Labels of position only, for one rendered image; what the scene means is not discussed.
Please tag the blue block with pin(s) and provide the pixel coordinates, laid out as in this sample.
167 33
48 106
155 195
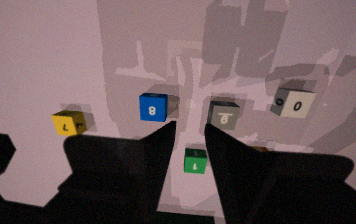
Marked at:
153 107

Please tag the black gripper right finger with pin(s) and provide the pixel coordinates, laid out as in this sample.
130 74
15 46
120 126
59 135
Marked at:
244 176

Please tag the green digit block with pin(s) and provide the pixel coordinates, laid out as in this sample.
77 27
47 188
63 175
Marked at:
195 161

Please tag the beige block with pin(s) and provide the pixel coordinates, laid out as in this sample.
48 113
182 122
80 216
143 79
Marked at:
292 102

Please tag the yellow block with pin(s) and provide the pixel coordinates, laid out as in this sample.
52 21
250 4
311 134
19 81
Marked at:
69 122

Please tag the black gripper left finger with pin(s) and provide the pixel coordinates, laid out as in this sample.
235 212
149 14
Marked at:
146 159

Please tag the orange block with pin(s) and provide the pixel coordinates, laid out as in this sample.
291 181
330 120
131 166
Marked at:
261 149

